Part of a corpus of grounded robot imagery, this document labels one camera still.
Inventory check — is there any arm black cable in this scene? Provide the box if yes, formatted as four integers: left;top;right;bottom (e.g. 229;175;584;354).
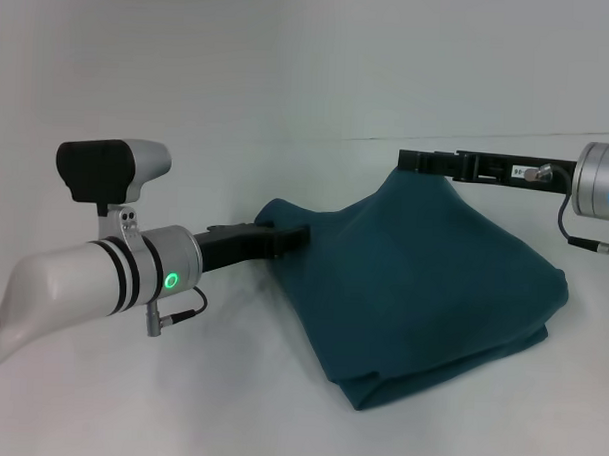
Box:
144;284;210;341
555;193;609;251

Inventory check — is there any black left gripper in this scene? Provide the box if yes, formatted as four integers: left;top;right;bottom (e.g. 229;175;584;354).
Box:
191;219;312;280

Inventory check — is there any teal blue shirt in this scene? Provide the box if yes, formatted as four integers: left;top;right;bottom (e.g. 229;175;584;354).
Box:
247;164;573;419

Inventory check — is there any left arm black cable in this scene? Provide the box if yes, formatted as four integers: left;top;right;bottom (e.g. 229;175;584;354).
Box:
144;284;210;341

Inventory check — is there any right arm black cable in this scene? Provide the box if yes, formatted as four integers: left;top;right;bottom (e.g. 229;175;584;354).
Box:
555;193;609;251

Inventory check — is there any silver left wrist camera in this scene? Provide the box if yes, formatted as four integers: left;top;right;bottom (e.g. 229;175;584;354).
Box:
52;136;174;247

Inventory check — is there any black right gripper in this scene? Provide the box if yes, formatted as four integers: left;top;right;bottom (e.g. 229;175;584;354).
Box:
396;146;579;195

